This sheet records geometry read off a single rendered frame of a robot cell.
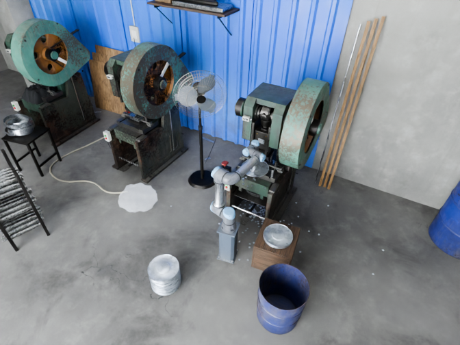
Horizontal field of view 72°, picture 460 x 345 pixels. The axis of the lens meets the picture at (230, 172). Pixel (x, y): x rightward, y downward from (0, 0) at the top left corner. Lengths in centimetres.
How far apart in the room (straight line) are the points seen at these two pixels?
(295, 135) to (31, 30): 346
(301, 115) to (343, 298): 182
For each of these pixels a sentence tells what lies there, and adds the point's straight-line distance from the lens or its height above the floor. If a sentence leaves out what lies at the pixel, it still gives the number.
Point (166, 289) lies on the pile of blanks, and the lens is 319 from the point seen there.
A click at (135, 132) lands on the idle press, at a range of 420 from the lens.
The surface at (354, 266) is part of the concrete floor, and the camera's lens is 369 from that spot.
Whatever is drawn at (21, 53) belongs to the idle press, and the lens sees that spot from 473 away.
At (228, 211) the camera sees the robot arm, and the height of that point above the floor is 68.
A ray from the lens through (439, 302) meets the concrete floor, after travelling 384.
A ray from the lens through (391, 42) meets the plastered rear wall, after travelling 385.
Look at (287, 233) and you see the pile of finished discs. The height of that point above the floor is 38.
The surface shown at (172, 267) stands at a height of 24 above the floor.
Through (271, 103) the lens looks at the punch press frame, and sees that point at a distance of 298.
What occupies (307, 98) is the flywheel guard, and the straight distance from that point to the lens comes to 269.
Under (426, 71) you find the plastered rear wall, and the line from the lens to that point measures 392.
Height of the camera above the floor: 284
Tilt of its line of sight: 40 degrees down
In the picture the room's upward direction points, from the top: 2 degrees clockwise
